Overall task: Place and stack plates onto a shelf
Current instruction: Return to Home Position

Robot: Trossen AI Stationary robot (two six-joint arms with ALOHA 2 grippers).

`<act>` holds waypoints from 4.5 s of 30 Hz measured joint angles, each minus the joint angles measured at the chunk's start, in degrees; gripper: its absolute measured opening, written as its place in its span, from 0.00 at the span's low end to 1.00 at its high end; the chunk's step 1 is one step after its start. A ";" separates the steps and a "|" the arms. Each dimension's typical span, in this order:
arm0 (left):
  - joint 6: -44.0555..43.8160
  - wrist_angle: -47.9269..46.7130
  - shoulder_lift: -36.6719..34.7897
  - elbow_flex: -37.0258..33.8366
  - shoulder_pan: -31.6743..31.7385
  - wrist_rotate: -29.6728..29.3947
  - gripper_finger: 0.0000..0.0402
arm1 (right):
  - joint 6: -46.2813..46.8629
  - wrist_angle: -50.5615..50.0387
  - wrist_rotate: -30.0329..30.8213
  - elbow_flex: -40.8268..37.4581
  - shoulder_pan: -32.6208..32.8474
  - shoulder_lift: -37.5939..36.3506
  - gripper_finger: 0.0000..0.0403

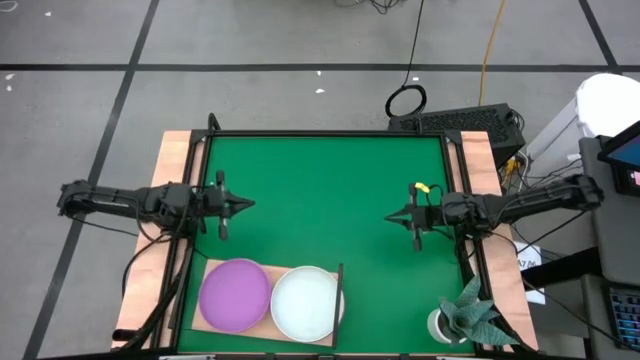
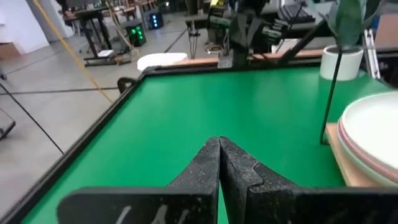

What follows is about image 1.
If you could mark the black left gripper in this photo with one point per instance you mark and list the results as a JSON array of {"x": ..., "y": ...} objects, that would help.
[{"x": 210, "y": 204}]

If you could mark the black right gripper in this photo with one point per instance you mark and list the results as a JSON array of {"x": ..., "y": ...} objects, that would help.
[{"x": 427, "y": 216}]

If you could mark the purple plate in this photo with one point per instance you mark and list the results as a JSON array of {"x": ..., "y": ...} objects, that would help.
[{"x": 235, "y": 295}]

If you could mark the pale mint white plate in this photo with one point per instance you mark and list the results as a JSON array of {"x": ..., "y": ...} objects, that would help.
[{"x": 305, "y": 304}]

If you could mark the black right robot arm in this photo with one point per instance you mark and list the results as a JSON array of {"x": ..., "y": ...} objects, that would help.
[{"x": 530, "y": 205}]

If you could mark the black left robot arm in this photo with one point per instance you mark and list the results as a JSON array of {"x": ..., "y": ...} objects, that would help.
[{"x": 115, "y": 200}]

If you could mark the yellow tag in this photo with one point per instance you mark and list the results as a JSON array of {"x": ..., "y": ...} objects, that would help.
[{"x": 422, "y": 187}]

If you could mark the green table mat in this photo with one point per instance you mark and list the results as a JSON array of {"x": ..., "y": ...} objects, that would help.
[{"x": 325, "y": 200}]

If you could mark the artificial plant white pot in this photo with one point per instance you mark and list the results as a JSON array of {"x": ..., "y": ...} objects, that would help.
[{"x": 470, "y": 312}]

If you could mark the white paper sheet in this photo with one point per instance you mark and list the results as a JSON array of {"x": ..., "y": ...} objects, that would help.
[{"x": 527, "y": 260}]

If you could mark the black desk base bar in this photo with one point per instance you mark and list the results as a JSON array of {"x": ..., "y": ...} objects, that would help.
[{"x": 560, "y": 267}]

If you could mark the grey desk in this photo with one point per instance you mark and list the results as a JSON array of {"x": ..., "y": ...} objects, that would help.
[{"x": 615, "y": 250}]

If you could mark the black device pink light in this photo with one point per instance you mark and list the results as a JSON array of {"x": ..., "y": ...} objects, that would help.
[{"x": 627, "y": 182}]

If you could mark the tablet screen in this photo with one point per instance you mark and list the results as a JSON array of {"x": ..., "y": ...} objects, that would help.
[{"x": 625, "y": 150}]

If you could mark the white trash bin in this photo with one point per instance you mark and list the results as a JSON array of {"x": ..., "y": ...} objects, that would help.
[{"x": 610, "y": 102}]

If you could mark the backlit keyboard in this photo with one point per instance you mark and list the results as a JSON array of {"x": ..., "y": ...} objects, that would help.
[{"x": 625, "y": 317}]

